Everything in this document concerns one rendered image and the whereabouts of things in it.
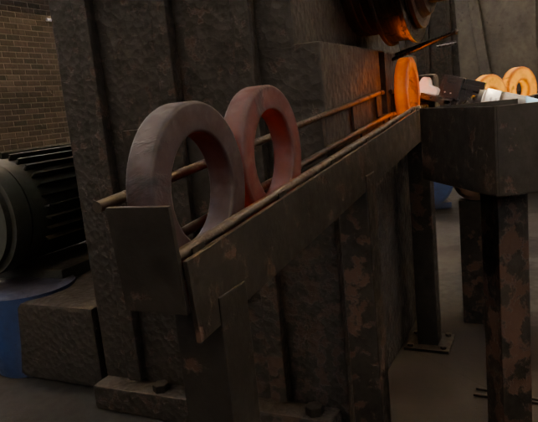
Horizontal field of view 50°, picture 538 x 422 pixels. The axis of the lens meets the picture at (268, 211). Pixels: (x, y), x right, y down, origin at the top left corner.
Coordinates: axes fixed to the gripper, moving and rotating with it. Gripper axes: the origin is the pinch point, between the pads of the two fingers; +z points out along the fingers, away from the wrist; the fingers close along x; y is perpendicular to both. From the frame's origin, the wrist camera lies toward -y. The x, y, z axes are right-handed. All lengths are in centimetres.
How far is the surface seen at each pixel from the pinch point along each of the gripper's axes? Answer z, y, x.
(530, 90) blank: -30, 6, -53
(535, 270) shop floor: -52, -62, -73
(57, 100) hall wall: 588, -149, -469
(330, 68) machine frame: 6, 5, 55
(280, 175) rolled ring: -4, -9, 97
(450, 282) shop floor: -24, -71, -54
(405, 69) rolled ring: -1.2, 6.7, 19.6
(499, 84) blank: -20.4, 6.3, -39.6
